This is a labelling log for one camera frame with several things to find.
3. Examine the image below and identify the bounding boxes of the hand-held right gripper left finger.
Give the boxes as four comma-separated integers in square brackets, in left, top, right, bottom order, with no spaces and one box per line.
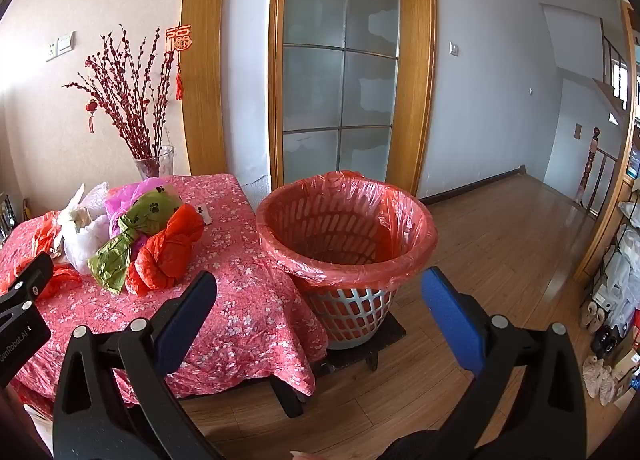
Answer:
[52,270,223,460]

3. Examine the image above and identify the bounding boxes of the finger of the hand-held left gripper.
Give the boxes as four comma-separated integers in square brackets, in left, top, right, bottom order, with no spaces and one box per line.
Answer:
[0,253,54,327]

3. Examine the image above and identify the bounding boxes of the metal storage rack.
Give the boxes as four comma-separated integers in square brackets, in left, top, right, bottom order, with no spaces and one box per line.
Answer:
[582,197,640,341]

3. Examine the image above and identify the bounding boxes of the wooden stair railing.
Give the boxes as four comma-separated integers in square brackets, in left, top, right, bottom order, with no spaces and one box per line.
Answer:
[577,127,618,213]

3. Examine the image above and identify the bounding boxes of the red floral tablecloth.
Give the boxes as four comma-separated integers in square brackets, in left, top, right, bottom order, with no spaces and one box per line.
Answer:
[0,173,329,408]

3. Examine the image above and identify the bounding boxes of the white plastic basket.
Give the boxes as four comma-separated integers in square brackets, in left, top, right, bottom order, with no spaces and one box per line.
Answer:
[257,173,438,351]

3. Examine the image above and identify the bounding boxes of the black shoe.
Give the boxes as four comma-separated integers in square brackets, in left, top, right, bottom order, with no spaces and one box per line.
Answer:
[591,327,622,354]

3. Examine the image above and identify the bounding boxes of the beige slipper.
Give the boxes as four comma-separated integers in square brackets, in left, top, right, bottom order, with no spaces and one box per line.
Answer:
[582,355,617,407]
[581,301,609,329]

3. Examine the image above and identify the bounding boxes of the clear glass vase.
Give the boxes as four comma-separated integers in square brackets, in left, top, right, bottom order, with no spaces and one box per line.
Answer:
[132,145,176,180]

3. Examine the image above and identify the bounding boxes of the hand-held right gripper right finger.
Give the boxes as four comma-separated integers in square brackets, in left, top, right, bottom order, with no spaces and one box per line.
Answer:
[421,267,587,460]

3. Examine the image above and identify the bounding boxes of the frosted glass door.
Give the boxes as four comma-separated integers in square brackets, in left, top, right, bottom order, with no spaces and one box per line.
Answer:
[272,0,401,188]

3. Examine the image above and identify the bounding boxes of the thin red plastic bag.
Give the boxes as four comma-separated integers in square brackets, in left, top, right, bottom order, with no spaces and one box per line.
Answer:
[0,210,83,301]

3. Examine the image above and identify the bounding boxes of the pink plastic bag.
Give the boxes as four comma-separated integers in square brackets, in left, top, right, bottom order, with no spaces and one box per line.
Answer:
[104,177,182,241]

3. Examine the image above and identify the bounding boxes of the green paw print paper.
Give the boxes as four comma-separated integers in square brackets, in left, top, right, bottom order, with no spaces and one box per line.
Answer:
[87,190,183,295]

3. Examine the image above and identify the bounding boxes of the red hanging knot ornament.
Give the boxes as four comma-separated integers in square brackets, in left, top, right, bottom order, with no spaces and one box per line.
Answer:
[165,23,193,101]

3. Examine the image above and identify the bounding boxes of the red berry branches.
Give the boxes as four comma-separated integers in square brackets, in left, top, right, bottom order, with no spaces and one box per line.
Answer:
[62,25,178,161]

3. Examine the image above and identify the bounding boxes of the white plastic bag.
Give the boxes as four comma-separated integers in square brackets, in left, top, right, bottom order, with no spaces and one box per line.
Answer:
[52,183,133,273]

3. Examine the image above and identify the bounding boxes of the black low stand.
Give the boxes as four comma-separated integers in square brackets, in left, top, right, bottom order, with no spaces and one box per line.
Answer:
[270,313,407,418]

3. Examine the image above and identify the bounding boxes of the wooden door frame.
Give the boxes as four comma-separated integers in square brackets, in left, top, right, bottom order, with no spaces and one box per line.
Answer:
[180,0,438,201]

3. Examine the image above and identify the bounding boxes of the bulky red plastic bag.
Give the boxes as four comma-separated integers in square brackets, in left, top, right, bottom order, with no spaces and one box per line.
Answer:
[125,204,206,297]

